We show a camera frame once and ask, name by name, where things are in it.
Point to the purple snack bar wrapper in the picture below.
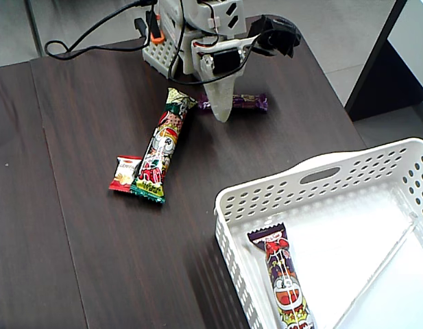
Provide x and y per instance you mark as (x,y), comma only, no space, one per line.
(250,102)

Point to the small red candy packet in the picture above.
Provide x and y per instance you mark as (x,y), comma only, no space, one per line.
(122,174)

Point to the purple red snack stick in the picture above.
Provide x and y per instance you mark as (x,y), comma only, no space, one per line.
(284,274)

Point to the green red snack stick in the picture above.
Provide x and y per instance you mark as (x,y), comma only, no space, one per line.
(159,147)

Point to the white paper straw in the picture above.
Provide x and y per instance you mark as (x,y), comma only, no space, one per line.
(391,250)

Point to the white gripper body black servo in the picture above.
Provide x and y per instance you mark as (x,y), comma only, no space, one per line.
(225,60)

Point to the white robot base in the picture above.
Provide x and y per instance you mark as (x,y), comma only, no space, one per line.
(159,55)

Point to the white moving gripper finger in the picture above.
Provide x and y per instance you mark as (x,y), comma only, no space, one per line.
(213,99)

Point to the dark cabinet with white panel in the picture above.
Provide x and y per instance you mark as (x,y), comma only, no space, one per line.
(386,79)

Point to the white fixed gripper finger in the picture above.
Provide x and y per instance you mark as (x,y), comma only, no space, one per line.
(228,97)

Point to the black orange table clamp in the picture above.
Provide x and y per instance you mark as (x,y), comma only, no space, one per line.
(157,34)

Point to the white perforated plastic basket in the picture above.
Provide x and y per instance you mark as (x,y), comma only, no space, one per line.
(266,192)

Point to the black taped wrist camera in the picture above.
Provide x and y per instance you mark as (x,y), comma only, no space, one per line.
(279,34)

